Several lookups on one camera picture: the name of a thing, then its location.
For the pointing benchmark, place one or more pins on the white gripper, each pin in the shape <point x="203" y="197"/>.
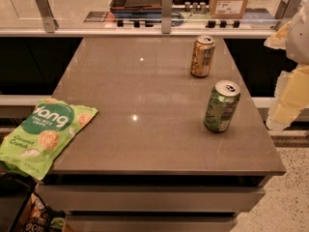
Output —
<point x="298" y="38"/>

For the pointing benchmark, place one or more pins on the metal glass bracket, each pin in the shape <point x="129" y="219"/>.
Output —
<point x="166" y="16"/>
<point x="286" y="10"/>
<point x="49" y="22"/>

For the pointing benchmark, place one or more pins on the cardboard box with label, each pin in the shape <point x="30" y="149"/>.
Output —
<point x="229" y="0"/>

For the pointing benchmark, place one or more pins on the left metal glass bracket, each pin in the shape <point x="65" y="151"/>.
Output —
<point x="49" y="22"/>

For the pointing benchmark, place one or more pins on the grey drawer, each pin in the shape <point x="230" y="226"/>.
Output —
<point x="150" y="224"/>
<point x="151" y="199"/>

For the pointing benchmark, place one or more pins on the glass barrier panel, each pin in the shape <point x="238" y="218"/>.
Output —
<point x="175" y="17"/>

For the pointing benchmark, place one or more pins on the green soda can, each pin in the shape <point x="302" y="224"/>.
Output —
<point x="223" y="101"/>

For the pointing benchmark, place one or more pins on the green rice chip bag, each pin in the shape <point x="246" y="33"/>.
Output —
<point x="31" y="148"/>

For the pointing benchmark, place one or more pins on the lower grey drawer front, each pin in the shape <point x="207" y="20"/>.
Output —
<point x="150" y="224"/>

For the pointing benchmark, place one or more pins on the orange soda can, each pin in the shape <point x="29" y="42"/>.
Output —
<point x="203" y="51"/>

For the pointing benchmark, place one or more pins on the dark snack bag below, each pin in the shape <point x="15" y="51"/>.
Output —
<point x="39" y="217"/>

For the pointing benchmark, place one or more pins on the middle metal glass bracket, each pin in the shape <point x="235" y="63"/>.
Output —
<point x="166" y="16"/>

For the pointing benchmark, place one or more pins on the upper grey drawer front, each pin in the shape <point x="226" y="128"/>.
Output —
<point x="151" y="199"/>

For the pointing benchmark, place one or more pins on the right metal glass bracket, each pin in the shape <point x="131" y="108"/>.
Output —
<point x="286" y="10"/>

